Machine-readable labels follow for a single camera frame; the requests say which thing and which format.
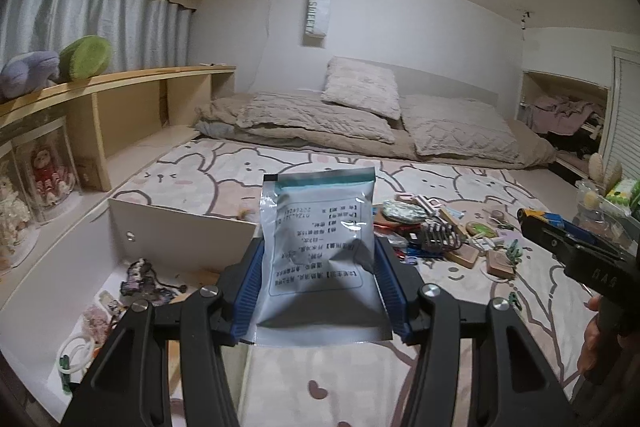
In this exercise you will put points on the green plush toy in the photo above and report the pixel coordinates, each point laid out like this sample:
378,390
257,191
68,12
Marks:
87,57

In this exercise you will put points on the rectangular wooden block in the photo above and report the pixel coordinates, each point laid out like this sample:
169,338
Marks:
465,255

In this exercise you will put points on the small fluffy beige pillow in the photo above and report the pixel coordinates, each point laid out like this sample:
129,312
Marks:
362,87

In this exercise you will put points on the white printed pouch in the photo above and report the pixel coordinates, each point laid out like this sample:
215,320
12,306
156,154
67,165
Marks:
320,257

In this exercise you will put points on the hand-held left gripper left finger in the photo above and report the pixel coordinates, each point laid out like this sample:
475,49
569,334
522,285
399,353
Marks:
248,292

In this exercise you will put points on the bunny printed blanket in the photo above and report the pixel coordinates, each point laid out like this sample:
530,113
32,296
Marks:
475,332

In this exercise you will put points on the clear plastic organizer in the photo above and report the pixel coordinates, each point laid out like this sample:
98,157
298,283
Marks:
600,217

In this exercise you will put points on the beige duvet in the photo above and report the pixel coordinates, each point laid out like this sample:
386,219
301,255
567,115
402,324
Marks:
220,112

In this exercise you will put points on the brown hair claw clip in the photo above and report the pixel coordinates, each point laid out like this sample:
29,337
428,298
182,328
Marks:
440,234

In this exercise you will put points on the small cardboard box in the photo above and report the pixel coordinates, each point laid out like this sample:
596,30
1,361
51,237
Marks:
90,174

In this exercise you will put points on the wide quilted beige pillow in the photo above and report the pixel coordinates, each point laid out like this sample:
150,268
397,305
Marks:
460,129

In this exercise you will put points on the pink crystals bag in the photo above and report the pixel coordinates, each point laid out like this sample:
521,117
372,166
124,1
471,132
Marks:
95,322

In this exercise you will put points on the long quilted beige pillow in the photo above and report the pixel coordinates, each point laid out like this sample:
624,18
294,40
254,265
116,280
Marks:
310,117

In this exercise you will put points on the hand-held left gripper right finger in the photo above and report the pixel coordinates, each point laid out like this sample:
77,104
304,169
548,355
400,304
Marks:
391,292

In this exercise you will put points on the green packet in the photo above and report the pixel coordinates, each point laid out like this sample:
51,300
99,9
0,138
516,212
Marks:
622,194

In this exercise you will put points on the pile of clothes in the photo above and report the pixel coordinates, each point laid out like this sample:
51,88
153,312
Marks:
560,112

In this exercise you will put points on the striped hair clip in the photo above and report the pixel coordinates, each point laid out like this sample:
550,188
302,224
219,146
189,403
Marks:
429,204

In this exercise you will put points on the iridescent oval compact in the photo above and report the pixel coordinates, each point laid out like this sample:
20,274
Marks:
400,211

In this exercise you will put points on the beige loofah brush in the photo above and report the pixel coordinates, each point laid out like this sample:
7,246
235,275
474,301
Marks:
597,167

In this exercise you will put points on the white hanging paper bag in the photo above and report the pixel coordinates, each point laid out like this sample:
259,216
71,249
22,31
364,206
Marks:
316,17

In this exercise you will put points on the grey curtain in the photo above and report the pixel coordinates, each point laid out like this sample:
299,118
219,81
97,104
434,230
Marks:
100,27

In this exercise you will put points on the white doll in clear case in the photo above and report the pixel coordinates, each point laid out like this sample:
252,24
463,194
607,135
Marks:
10,212

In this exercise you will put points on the white louvre door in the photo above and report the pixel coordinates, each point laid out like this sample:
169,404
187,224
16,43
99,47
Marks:
625,107

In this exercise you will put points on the wooden shelf unit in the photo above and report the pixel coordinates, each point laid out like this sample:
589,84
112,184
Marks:
125,79

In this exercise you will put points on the red doll in clear case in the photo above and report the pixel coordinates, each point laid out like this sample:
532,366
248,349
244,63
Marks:
45,172

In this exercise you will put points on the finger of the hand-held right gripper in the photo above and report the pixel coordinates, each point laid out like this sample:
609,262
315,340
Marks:
542,234
556,220

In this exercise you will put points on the person's right hand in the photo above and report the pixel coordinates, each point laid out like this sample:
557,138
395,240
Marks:
589,337

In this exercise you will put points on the purple plush toy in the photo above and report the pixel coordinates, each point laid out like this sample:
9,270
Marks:
27,72

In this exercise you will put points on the white storage box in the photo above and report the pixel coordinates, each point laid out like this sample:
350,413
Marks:
175,237

